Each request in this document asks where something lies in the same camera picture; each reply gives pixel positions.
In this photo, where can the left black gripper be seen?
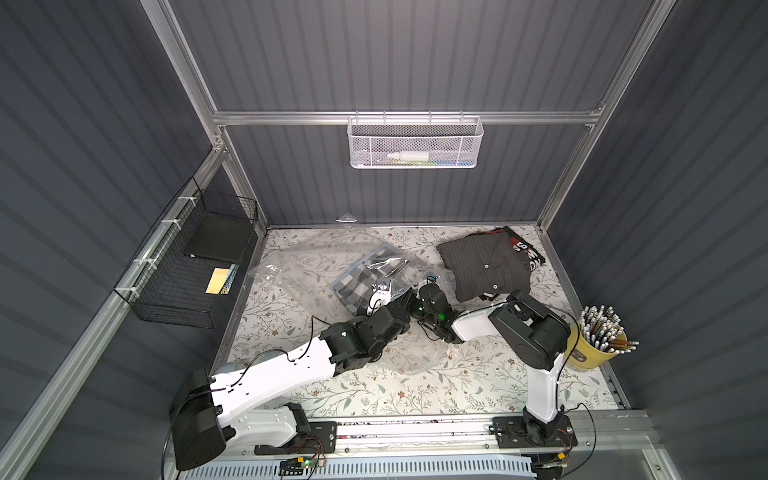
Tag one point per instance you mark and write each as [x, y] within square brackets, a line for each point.
[398, 306]

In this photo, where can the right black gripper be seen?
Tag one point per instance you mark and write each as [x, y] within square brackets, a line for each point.
[429, 294]

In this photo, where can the dark grey pinstripe shirt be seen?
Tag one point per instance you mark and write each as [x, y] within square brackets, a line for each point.
[485, 266]

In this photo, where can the clear plastic vacuum bag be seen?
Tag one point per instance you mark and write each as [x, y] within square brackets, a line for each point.
[291, 300]

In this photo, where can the red plaid shirt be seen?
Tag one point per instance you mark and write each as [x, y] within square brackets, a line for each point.
[520, 245]

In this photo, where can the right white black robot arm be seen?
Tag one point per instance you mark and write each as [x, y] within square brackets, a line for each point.
[537, 336]

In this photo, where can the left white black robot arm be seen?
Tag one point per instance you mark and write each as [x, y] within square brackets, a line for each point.
[210, 413]

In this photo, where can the black white checked shirt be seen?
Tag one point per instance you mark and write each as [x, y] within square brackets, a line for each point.
[354, 287]

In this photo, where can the white vented panel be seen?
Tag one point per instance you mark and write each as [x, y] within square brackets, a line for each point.
[483, 466]

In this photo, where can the yellow notepad in basket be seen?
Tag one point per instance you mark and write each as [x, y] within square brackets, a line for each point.
[217, 281]

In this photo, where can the white bottle in basket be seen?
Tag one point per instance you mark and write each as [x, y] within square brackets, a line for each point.
[409, 157]

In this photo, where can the black box in basket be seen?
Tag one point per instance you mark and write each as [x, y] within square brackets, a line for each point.
[219, 238]

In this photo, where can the yellow cup of pens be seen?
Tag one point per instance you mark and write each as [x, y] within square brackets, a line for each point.
[599, 336]

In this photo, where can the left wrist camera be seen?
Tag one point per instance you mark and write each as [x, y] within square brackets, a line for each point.
[382, 295]

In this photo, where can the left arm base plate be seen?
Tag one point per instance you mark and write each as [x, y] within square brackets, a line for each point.
[315, 437]

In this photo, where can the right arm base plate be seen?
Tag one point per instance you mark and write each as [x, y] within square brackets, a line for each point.
[520, 432]

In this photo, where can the white wire mesh basket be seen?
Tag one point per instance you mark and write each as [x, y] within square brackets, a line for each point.
[451, 146]

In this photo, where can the black wire wall basket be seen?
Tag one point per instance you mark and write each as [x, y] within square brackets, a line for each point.
[168, 287]

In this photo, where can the aluminium front rail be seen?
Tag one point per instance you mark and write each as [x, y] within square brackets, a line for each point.
[611, 430]

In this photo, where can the aluminium frame back crossbar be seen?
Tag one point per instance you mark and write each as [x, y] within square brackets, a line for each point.
[337, 118]

